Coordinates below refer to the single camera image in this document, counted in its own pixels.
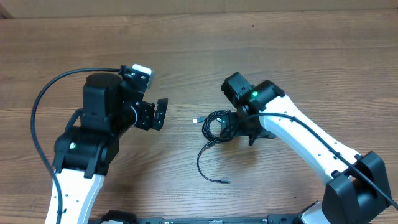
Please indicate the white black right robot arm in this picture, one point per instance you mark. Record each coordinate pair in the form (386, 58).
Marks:
(356, 187)

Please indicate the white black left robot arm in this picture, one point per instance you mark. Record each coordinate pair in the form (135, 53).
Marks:
(112, 103)

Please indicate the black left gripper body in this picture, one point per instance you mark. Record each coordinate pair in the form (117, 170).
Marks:
(140, 116)

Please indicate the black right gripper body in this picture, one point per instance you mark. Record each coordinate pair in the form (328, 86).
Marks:
(238, 127)

